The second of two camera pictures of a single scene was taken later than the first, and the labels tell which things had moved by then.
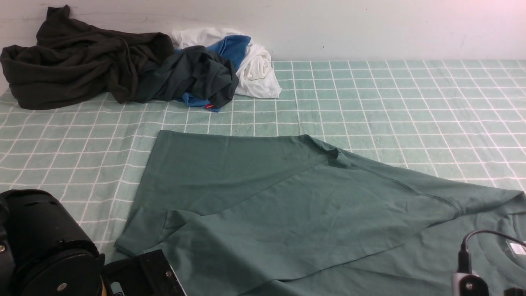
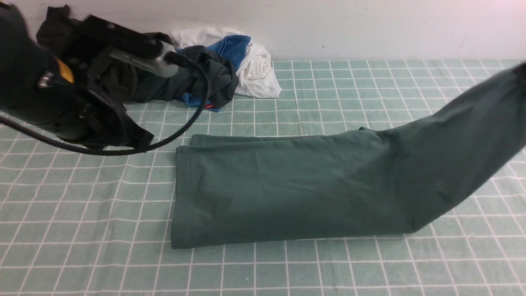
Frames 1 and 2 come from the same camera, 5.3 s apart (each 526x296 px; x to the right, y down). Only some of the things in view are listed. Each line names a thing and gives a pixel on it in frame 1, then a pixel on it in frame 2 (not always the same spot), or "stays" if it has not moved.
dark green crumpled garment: (197, 72) stays
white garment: (255, 73) stays
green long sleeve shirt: (248, 214) -> (236, 189)
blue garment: (232, 48) stays
